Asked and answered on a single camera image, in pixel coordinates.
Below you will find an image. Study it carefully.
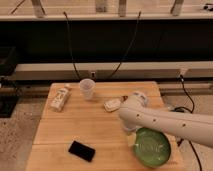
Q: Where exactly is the black rectangular eraser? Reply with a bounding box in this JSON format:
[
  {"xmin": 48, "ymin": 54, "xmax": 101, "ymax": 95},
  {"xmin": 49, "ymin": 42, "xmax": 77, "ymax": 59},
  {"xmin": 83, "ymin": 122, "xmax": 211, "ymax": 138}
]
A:
[{"xmin": 69, "ymin": 141, "xmax": 95, "ymax": 162}]

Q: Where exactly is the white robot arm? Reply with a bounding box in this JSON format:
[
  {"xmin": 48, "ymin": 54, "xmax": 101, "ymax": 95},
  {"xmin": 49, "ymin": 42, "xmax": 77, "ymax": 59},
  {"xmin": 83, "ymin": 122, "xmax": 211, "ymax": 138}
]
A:
[{"xmin": 118, "ymin": 91, "xmax": 213, "ymax": 148}]

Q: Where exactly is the clear plastic cup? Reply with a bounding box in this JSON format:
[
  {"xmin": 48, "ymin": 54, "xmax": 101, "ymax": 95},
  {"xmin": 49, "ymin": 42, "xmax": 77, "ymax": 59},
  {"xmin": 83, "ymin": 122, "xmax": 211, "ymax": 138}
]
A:
[{"xmin": 79, "ymin": 79, "xmax": 95, "ymax": 100}]

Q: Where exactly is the red-brown marker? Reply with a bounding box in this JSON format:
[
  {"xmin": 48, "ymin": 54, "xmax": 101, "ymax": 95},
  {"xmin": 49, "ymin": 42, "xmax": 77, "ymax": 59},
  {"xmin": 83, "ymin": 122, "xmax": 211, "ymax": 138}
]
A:
[{"xmin": 122, "ymin": 96, "xmax": 128, "ymax": 101}]

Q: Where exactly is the white lying bottle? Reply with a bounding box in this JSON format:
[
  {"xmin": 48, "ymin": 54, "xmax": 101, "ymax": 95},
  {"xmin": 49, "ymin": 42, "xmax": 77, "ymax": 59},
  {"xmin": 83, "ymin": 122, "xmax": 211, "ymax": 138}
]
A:
[{"xmin": 50, "ymin": 84, "xmax": 71, "ymax": 111}]

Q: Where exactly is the green bowl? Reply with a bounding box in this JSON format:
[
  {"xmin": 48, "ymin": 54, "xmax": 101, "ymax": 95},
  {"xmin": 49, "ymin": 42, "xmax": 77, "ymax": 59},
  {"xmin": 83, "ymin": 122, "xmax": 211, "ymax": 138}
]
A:
[{"xmin": 132, "ymin": 127, "xmax": 171, "ymax": 168}]

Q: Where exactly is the black box at left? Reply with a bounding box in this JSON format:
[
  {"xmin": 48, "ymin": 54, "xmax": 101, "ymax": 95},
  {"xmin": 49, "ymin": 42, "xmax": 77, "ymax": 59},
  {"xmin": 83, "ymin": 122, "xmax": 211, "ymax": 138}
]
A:
[{"xmin": 0, "ymin": 47, "xmax": 18, "ymax": 118}]

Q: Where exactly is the white wall outlet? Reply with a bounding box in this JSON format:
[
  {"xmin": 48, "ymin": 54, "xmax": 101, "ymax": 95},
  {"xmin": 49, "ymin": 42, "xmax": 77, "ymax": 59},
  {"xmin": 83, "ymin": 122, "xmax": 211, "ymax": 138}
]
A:
[{"xmin": 90, "ymin": 71, "xmax": 96, "ymax": 79}]

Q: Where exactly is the left black hanging cable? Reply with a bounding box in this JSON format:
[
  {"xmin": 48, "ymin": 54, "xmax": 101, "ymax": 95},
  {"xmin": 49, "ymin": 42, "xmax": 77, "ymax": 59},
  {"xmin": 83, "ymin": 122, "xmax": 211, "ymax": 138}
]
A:
[{"xmin": 62, "ymin": 11, "xmax": 82, "ymax": 80}]

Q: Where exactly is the black hanging cable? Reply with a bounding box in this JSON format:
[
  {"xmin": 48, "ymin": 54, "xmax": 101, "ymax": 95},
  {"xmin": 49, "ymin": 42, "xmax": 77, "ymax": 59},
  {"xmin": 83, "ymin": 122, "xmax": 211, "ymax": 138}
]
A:
[
  {"xmin": 62, "ymin": 11, "xmax": 82, "ymax": 80},
  {"xmin": 105, "ymin": 11, "xmax": 142, "ymax": 80}
]

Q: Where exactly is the right black hanging cable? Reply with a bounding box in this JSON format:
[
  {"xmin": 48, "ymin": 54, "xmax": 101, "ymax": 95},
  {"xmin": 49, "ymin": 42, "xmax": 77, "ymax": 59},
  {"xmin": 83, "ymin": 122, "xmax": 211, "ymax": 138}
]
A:
[{"xmin": 105, "ymin": 11, "xmax": 142, "ymax": 80}]

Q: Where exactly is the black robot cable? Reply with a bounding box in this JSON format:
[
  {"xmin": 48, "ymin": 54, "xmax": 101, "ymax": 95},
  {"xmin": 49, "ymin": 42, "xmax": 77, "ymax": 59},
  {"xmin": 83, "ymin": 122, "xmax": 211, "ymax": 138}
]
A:
[{"xmin": 173, "ymin": 74, "xmax": 203, "ymax": 171}]

